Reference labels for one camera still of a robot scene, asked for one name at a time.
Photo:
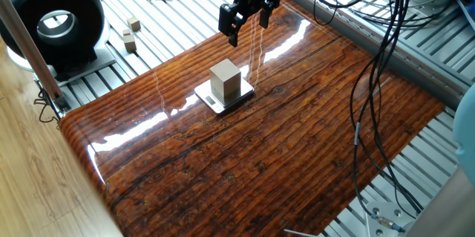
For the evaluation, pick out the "large wooden cube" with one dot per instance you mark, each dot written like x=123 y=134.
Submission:
x=224 y=77

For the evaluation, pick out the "silver digital scale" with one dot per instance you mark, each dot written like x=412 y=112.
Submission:
x=211 y=101

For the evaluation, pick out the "tall small wooden block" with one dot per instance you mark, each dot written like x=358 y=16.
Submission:
x=130 y=43

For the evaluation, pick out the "tiny wooden block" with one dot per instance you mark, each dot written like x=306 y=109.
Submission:
x=126 y=32

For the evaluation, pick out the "glossy wood-grain board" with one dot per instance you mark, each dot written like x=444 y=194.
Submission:
x=259 y=162

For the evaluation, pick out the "grey aluminium table rail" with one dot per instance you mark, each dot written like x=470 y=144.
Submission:
x=371 y=40

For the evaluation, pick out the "aluminium frame post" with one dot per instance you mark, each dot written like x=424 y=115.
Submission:
x=29 y=47

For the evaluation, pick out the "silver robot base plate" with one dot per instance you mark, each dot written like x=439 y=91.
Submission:
x=386 y=211

